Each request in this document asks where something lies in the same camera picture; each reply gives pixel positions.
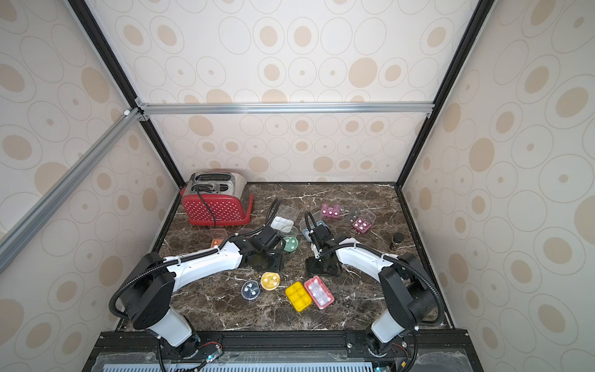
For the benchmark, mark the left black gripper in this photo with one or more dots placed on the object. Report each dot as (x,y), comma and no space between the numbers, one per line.
(276,266)

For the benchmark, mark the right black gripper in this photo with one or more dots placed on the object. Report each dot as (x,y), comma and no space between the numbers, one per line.
(323,260)

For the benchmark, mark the green round pillbox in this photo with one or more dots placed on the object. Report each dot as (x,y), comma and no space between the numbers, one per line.
(290,235)

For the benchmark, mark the yellow round pillbox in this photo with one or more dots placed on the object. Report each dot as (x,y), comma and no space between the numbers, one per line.
(270,281)

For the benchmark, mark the red rectangular pillbox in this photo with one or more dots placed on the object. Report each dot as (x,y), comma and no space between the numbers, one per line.
(320,294)

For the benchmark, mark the dark blue round pillbox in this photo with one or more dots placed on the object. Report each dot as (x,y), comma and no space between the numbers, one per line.
(250,290)

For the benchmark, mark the yellow lidded rectangular pillbox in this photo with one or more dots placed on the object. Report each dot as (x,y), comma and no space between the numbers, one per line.
(298,296)

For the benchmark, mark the magenta pillbox clear lid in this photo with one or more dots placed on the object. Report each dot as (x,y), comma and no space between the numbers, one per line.
(362,221)

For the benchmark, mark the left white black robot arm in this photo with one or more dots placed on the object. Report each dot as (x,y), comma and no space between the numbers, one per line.
(144,298)

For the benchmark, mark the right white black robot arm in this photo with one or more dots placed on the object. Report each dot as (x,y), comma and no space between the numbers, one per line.
(411,297)

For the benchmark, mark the white pillbox rear clear lid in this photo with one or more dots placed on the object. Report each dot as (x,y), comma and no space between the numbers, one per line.
(285,219)

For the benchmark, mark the orange square pillbox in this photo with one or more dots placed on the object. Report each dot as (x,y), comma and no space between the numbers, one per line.
(218,236)

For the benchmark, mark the magenta pillbox rear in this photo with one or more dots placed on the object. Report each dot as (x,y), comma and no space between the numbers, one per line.
(331,211)

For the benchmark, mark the red and silver toaster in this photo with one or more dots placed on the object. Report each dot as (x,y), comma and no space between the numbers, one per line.
(214,199)

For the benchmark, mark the small dark brown bottle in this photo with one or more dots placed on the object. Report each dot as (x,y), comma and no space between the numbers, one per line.
(396,240)

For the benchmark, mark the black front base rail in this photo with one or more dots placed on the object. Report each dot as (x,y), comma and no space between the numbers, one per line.
(426,350)

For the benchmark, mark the rear aluminium frame rail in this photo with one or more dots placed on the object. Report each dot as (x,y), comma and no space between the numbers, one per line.
(284,109)

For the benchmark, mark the aluminium frame rail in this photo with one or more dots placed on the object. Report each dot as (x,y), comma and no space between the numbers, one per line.
(284,109)
(26,228)

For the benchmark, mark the left aluminium frame rail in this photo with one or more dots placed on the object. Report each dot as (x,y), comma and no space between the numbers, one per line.
(26,228)

